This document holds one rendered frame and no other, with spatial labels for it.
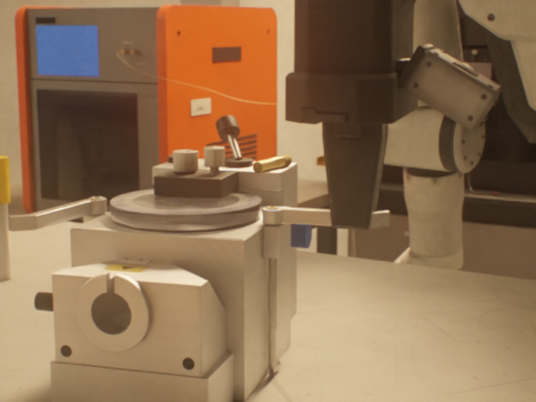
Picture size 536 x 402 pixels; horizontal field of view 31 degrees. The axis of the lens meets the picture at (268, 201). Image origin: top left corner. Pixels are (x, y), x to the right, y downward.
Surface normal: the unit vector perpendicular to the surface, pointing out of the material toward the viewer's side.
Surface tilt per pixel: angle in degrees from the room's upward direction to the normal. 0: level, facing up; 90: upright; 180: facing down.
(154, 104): 90
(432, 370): 0
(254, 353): 90
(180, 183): 90
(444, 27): 99
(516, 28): 112
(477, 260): 90
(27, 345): 0
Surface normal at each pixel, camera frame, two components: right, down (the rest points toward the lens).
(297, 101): -0.88, 0.09
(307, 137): -0.48, 0.16
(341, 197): -0.28, 0.18
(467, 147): 0.81, 0.12
